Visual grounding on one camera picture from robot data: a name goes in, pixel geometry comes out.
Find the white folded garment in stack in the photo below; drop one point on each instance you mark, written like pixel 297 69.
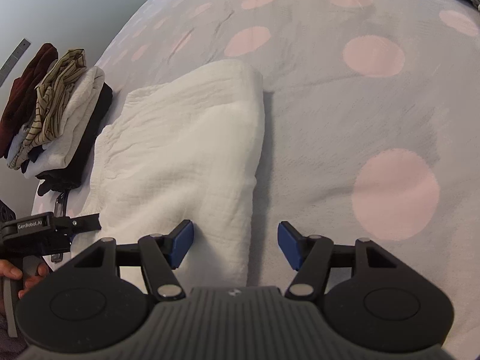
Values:
pixel 59 153

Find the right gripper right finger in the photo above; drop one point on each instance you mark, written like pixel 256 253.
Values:
pixel 312 257

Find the grey pink-dotted bedspread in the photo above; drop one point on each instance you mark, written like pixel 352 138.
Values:
pixel 370 128

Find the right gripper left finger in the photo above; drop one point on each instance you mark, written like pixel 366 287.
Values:
pixel 157 256

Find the grey wall switch plate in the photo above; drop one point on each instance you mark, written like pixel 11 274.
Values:
pixel 13 59

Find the black folded garment in stack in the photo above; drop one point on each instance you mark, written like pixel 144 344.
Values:
pixel 70 177

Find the person's left hand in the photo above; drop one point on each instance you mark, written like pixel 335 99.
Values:
pixel 11 272

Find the white textured garment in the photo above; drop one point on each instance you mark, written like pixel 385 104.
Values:
pixel 188 149

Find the tan striped folded garment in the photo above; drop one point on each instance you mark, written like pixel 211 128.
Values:
pixel 53 94

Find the dark red folded garment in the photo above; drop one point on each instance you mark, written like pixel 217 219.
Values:
pixel 23 96

